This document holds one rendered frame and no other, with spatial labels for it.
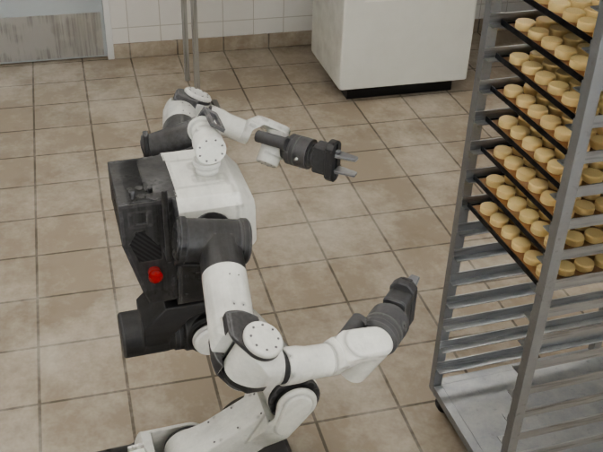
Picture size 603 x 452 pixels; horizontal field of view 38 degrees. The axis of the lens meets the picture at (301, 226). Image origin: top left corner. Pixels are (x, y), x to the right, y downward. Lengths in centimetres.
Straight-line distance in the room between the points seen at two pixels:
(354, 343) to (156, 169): 61
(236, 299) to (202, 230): 17
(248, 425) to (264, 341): 85
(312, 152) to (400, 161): 213
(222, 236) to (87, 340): 170
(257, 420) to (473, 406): 82
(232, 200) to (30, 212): 238
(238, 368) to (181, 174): 52
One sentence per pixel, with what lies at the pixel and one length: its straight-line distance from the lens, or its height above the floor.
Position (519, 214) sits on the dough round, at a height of 97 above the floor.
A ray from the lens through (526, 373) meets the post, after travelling 237.
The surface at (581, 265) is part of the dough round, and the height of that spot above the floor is 88.
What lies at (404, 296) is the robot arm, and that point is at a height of 104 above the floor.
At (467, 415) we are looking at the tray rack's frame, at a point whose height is 15.
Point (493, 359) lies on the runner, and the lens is 298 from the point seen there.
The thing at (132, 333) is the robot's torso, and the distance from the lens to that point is 211.
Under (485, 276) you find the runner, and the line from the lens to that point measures 272.
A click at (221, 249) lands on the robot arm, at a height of 119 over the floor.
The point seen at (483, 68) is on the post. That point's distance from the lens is 234.
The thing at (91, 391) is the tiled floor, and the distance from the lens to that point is 316.
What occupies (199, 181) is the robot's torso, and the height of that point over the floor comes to 120.
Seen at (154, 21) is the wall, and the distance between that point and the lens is 565.
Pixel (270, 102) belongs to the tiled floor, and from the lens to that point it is 506.
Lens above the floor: 216
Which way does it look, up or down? 33 degrees down
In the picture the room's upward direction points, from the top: 2 degrees clockwise
